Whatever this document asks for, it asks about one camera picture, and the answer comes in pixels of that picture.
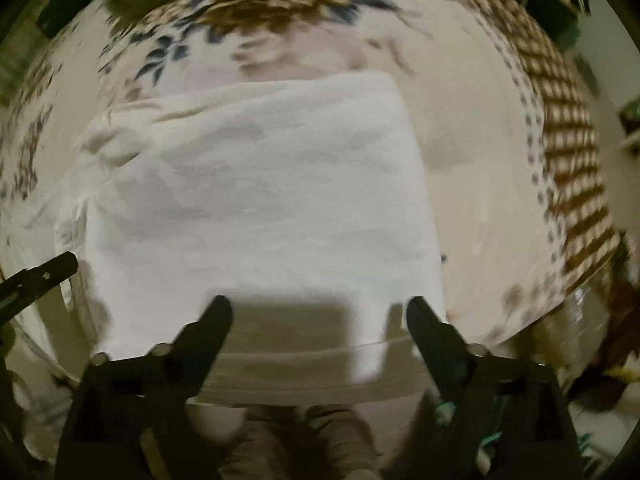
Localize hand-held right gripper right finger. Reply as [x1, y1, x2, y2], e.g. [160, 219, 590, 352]
[406, 296, 586, 480]

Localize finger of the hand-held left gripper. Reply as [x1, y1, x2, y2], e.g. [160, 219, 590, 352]
[0, 252, 79, 321]

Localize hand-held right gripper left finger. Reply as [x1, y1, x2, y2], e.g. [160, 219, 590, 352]
[54, 295, 234, 480]

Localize white towel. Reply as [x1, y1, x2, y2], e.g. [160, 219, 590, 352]
[59, 71, 448, 383]

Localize person's legs in brown trousers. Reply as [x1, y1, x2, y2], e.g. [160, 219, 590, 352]
[220, 402, 386, 480]

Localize floral printed bed sheet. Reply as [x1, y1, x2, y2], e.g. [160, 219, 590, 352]
[0, 0, 621, 421]

